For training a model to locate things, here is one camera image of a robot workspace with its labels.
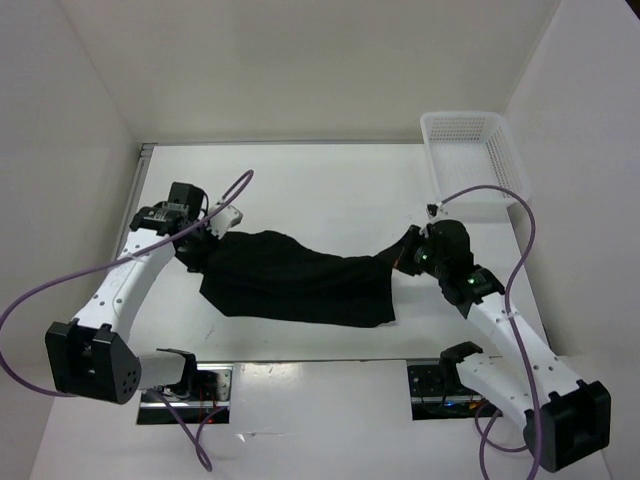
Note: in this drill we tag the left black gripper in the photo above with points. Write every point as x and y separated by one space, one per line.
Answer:
196 262

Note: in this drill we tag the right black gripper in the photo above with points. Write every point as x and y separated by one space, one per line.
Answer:
403 250

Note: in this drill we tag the black shorts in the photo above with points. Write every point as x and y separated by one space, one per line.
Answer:
271 275

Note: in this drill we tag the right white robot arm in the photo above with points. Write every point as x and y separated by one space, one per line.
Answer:
563 419

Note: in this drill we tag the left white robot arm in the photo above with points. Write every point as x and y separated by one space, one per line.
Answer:
90 356

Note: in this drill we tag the white perforated plastic basket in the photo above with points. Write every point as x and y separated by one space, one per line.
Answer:
469 148

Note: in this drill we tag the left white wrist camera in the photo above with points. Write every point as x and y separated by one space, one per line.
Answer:
222 219

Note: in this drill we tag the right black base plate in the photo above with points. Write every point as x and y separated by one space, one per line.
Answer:
432 399

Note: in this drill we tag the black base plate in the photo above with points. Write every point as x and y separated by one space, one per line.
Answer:
432 399
208 401

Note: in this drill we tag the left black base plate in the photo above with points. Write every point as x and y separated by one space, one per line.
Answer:
208 401

